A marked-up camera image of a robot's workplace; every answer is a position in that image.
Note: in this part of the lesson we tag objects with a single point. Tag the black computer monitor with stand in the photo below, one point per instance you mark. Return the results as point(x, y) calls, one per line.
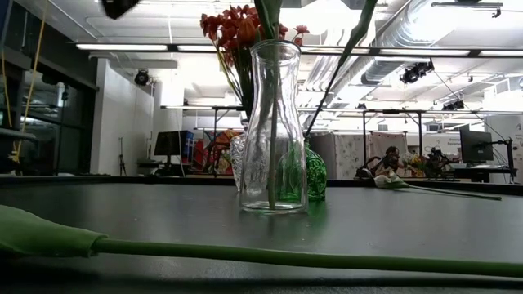
point(167, 143)

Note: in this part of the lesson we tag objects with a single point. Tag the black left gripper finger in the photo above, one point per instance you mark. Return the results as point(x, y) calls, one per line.
point(118, 7)

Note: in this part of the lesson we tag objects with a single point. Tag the silver round air duct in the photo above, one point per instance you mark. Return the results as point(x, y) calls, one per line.
point(402, 36)

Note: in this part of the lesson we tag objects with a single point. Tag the person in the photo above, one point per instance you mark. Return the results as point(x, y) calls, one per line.
point(392, 153)

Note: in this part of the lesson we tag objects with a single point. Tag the small black ceiling spotlight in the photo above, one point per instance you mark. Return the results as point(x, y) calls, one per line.
point(453, 105)

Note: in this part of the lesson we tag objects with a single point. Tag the orange and red colourful display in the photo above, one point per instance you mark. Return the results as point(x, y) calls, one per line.
point(220, 143)

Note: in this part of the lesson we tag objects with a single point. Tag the clear glass carafe vase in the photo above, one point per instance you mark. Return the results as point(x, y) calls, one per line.
point(261, 122)

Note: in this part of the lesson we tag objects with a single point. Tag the black background robot arm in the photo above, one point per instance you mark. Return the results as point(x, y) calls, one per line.
point(363, 171)
point(437, 157)

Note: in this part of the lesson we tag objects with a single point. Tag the black monitor on arm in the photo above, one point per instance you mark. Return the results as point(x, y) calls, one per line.
point(476, 147)

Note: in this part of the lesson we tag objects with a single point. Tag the black ceiling spotlight cluster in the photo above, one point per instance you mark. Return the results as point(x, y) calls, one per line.
point(414, 72)

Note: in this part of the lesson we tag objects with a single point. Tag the black tripod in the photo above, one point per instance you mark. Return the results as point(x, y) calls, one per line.
point(122, 163)

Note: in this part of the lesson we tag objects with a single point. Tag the round black ceiling camera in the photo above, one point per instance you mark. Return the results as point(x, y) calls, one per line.
point(141, 77)

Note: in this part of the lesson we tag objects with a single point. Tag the background flower bunch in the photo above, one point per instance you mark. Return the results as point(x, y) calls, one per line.
point(412, 160)

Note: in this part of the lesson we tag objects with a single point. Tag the green glass bottle vase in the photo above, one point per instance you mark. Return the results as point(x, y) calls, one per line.
point(316, 175)

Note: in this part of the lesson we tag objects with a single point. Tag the white tulip flower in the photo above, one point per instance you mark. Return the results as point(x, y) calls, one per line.
point(386, 181)
point(273, 122)

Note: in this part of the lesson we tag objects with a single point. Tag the grey partition panel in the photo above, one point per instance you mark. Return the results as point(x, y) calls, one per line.
point(343, 155)

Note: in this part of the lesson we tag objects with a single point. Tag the clear cut glass vase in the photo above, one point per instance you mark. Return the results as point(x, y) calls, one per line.
point(236, 159)

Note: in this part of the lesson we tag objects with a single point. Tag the orange blossom flower spray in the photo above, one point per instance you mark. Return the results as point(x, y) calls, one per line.
point(222, 28)

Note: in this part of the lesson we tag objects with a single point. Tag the long ceiling light bar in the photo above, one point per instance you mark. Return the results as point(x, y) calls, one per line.
point(122, 47)

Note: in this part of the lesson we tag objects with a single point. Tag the short ceiling light bar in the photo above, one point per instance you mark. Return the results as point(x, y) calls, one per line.
point(188, 107)

